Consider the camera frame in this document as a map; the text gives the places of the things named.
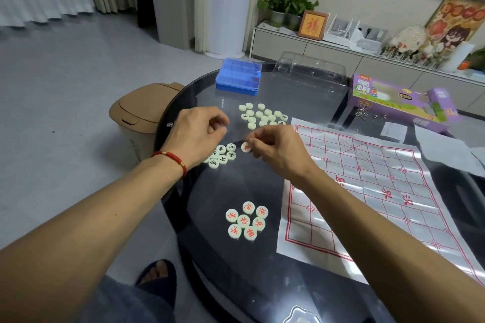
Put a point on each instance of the person's left hand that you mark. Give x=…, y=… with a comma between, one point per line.
x=189, y=133

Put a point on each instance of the person's right hand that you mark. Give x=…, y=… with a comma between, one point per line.
x=282, y=150

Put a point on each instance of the person's left thumb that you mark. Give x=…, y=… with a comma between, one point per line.
x=219, y=134

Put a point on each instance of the person's right thumb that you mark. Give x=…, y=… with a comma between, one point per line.
x=259, y=133

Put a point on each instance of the single red-marked chess piece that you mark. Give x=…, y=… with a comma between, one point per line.
x=245, y=147

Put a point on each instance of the person's right forearm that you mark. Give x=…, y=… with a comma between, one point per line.
x=386, y=251

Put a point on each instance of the person's left forearm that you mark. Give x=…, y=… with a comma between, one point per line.
x=87, y=235

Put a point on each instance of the pile of unsorted cream discs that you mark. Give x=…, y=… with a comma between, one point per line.
x=263, y=114

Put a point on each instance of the cluster of black-marked chess discs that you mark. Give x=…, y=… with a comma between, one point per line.
x=222, y=156

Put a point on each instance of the blue plastic storage box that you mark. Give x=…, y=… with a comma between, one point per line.
x=238, y=75

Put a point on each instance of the clear plastic tray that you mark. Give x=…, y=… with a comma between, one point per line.
x=309, y=69

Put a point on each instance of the tan plastic trash bin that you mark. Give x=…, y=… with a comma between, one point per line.
x=140, y=114

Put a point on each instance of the cluster of red-marked chess discs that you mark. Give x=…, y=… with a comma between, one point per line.
x=247, y=220

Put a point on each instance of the grey low cabinet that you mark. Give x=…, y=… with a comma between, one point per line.
x=326, y=56

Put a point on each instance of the wooden framed picture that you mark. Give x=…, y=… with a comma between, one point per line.
x=312, y=25

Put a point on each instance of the green potted plant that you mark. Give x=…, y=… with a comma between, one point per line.
x=274, y=4
x=299, y=8

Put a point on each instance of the white tower air conditioner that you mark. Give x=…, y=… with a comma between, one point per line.
x=225, y=4

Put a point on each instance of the small white paper slip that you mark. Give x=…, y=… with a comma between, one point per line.
x=394, y=131

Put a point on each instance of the white paper chessboard sheet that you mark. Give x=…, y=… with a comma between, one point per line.
x=379, y=198

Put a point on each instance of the white desk organiser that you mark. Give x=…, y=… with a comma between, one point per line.
x=356, y=35

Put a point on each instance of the purple cardboard game box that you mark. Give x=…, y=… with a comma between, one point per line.
x=394, y=101

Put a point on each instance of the person's foot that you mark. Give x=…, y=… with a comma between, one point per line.
x=155, y=271

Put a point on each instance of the dark blue slipper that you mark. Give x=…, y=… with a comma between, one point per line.
x=163, y=286

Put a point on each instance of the row of small figurines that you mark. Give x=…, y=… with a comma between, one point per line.
x=411, y=57

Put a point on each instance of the white round ornament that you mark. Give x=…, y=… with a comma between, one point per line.
x=409, y=39

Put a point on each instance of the crumpled white paper sheet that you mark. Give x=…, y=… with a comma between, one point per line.
x=443, y=148

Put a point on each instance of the grey shorts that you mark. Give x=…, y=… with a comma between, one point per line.
x=125, y=302

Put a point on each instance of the colourful cartoon picture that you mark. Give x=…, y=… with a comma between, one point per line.
x=456, y=23

